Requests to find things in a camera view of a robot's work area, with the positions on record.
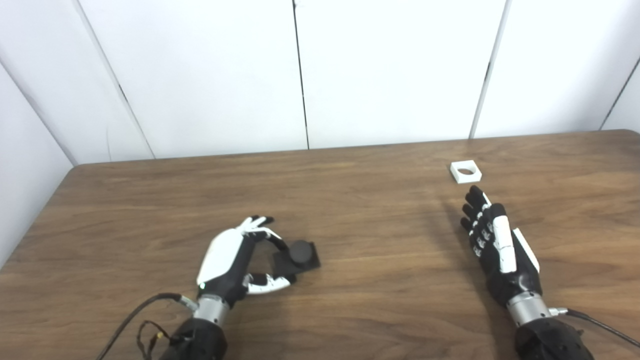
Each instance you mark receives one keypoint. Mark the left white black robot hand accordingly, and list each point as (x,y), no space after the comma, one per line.
(222,255)

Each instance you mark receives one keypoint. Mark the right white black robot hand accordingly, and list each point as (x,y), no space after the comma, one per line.
(515,280)

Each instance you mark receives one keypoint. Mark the black peg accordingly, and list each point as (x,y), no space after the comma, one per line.
(302,255)

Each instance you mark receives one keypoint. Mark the white square piece with hole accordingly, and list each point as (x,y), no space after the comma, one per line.
(457,176)

